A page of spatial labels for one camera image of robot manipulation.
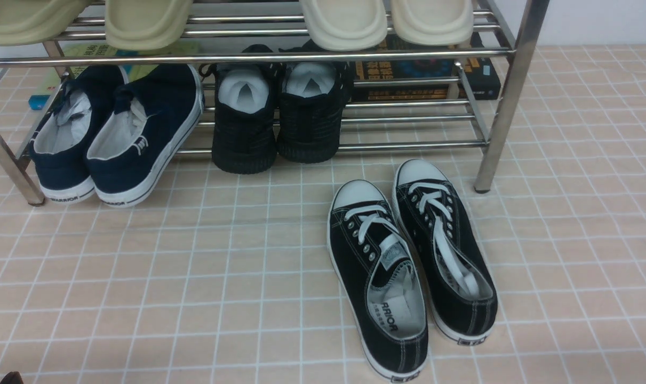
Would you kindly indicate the navy sneaker white sole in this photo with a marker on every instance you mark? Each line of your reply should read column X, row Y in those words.
column 151, row 119

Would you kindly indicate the silver metal shoe rack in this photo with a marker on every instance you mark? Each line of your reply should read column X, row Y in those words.
column 518, row 51

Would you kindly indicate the black knit shoe left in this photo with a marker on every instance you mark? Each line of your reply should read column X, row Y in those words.
column 244, row 141

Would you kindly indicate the black knit shoe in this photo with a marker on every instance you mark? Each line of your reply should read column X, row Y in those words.
column 311, row 99
column 244, row 141

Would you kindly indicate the black knit shoe right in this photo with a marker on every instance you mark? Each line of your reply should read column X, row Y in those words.
column 311, row 99

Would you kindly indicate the black canvas sneaker left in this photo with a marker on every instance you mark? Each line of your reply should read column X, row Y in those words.
column 374, row 265

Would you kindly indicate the black canvas sneaker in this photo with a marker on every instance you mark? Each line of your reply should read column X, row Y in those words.
column 463, row 296
column 374, row 265

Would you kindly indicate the cream foam slipper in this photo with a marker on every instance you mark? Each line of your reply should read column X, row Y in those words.
column 345, row 25
column 433, row 23

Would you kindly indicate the black canvas sneaker right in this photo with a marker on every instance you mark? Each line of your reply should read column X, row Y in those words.
column 463, row 296

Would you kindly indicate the black book stack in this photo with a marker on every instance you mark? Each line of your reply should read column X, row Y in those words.
column 408, row 72

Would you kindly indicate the cream foam slipper far right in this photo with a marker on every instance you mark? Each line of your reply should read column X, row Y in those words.
column 433, row 23

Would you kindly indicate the olive foam slipper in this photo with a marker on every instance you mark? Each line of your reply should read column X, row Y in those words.
column 32, row 22
column 145, row 25

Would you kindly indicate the green book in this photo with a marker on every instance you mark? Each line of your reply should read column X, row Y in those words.
column 134, row 72

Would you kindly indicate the olive foam slipper far left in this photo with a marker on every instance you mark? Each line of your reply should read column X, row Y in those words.
column 32, row 22

